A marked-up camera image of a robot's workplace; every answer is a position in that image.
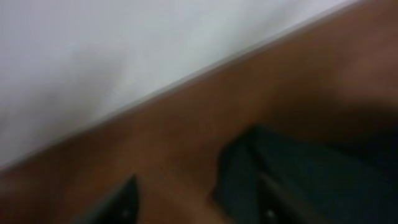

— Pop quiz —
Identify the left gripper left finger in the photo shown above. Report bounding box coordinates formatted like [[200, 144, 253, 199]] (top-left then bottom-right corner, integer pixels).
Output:
[[73, 176, 139, 224]]

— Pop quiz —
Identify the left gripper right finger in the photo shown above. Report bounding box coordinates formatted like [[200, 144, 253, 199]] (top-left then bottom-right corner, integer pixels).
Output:
[[258, 173, 314, 224]]

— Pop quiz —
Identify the black Nike t-shirt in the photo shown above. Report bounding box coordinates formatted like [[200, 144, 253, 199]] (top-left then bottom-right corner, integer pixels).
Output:
[[211, 102, 398, 224]]

